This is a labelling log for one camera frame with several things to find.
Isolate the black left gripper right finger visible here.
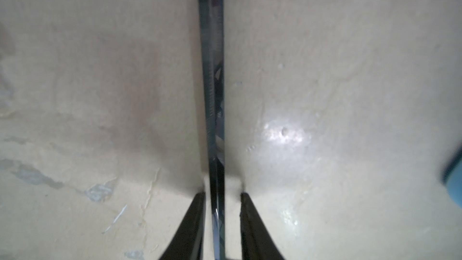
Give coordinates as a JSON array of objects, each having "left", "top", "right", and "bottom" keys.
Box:
[{"left": 239, "top": 193, "right": 284, "bottom": 260}]

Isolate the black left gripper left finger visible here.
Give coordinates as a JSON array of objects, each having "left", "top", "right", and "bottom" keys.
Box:
[{"left": 160, "top": 192, "right": 206, "bottom": 260}]

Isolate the blue plastic tool box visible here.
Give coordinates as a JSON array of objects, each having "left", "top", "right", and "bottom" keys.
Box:
[{"left": 442, "top": 148, "right": 462, "bottom": 207}]

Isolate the black hex key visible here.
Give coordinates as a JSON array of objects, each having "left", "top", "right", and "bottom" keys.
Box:
[{"left": 199, "top": 0, "right": 226, "bottom": 260}]

